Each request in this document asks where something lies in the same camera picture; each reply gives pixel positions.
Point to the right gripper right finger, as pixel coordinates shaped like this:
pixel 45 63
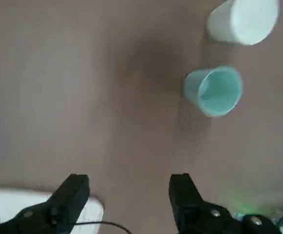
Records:
pixel 187 202

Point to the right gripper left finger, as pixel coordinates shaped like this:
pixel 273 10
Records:
pixel 68 200

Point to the small green cup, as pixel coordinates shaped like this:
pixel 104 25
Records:
pixel 192 87

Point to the small white cup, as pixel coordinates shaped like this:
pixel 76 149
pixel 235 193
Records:
pixel 241 22

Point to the white rectangular tray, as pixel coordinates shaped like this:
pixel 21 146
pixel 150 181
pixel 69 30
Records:
pixel 5 202

